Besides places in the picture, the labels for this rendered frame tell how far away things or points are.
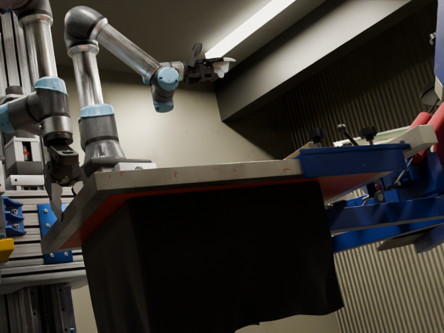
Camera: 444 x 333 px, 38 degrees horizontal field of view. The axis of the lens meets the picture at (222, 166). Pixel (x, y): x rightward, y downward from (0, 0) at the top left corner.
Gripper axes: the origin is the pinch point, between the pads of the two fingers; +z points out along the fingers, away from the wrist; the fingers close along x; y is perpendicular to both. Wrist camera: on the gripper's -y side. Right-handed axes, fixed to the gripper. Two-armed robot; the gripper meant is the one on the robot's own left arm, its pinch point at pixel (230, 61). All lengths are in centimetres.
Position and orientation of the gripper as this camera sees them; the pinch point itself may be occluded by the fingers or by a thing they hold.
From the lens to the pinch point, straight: 258.9
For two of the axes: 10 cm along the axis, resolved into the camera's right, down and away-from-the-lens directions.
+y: 1.7, 9.8, -1.3
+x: 2.5, -1.7, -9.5
